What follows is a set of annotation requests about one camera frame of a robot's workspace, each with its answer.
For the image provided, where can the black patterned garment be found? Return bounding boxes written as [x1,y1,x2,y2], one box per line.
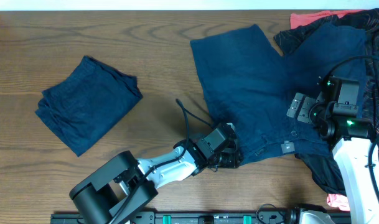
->
[274,9,379,195]

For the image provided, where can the navy blue shorts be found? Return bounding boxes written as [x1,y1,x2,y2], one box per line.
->
[190,23,367,164]

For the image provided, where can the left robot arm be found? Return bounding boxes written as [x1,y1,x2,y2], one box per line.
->
[69,123,242,223]

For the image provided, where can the left black cable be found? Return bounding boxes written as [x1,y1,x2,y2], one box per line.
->
[108,98,215,224]

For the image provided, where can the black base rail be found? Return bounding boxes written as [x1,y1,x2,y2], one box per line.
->
[50,210,352,224]

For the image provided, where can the coral red garment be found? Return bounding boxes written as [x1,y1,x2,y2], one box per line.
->
[289,9,362,29]

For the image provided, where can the navy cloth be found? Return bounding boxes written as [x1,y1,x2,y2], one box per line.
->
[35,56,143,156]

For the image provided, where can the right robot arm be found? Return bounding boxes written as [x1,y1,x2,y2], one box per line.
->
[286,77,379,223]

